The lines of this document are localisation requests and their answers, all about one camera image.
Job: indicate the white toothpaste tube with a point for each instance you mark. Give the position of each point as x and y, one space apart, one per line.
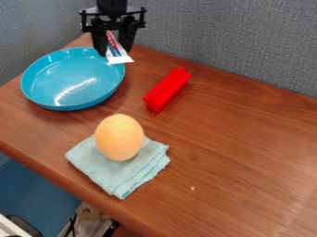
116 54

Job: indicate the orange egg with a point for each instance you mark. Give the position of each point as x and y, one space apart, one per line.
119 137

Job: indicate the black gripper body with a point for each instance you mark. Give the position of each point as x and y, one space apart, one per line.
111 15

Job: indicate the grey object under table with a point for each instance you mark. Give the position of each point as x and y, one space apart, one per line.
88 223

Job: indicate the red plastic block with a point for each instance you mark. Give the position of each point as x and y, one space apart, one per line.
166 89

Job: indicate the white black object bottom left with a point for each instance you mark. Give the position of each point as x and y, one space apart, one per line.
14 227

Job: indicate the blue plate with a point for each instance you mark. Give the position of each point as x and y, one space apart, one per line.
71 79

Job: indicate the light blue folded cloth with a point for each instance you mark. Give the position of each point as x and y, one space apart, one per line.
119 177

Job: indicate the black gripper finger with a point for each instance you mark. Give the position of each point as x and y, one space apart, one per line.
127 32
99 36

